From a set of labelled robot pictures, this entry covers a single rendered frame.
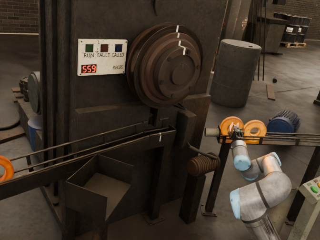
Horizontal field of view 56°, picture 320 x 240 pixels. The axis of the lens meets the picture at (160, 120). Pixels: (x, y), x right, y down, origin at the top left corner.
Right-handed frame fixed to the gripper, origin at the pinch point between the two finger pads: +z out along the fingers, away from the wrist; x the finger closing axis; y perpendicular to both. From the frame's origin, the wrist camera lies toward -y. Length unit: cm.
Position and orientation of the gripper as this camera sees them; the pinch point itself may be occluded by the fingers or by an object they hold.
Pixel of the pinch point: (232, 125)
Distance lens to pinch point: 207.3
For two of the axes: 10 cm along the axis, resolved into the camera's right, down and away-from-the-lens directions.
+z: 0.5, -6.6, 7.5
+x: -9.9, -1.3, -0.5
